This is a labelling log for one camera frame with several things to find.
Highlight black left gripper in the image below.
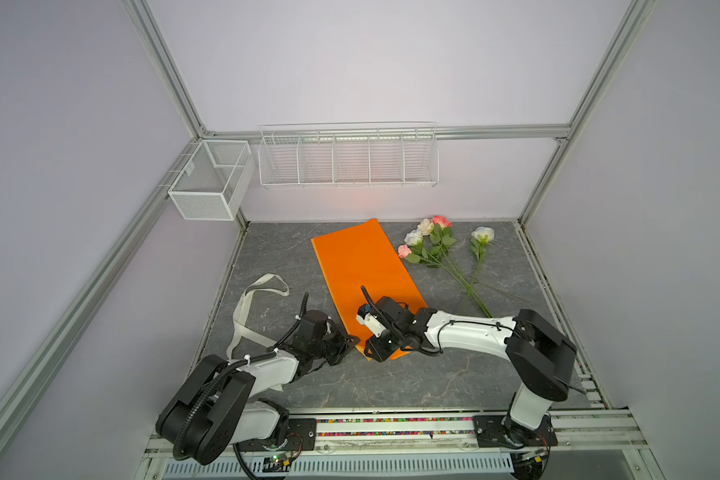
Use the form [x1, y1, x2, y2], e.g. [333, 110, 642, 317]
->
[311, 324, 360, 366]

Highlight orange yellow wrapping paper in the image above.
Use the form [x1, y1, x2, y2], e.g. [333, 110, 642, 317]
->
[312, 219, 426, 351]

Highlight small pink fake rose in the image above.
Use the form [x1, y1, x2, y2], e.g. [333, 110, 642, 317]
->
[396, 243, 457, 289]

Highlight white fake rose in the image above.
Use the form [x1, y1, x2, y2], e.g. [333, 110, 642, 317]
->
[403, 229, 493, 318]
[457, 226, 495, 318]

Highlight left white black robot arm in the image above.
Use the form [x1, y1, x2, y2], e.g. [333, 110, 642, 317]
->
[155, 294, 359, 465]

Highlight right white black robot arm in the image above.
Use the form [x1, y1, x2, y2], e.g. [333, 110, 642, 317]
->
[356, 297, 577, 450]

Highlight cream printed ribbon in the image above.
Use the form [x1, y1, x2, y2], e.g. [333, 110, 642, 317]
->
[224, 272, 291, 362]

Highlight white vent grille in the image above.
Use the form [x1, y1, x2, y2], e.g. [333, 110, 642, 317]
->
[163, 453, 515, 479]

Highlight small white mesh basket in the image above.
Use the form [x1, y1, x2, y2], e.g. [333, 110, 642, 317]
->
[168, 140, 255, 221]

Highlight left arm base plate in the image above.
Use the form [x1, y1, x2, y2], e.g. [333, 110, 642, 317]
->
[238, 417, 317, 452]

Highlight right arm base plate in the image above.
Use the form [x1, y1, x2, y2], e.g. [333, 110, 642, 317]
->
[473, 413, 558, 450]

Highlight long white wire basket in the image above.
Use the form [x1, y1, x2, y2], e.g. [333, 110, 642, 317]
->
[258, 122, 440, 188]

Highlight aluminium mounting rail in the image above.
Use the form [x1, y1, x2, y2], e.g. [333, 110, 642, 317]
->
[143, 407, 649, 457]

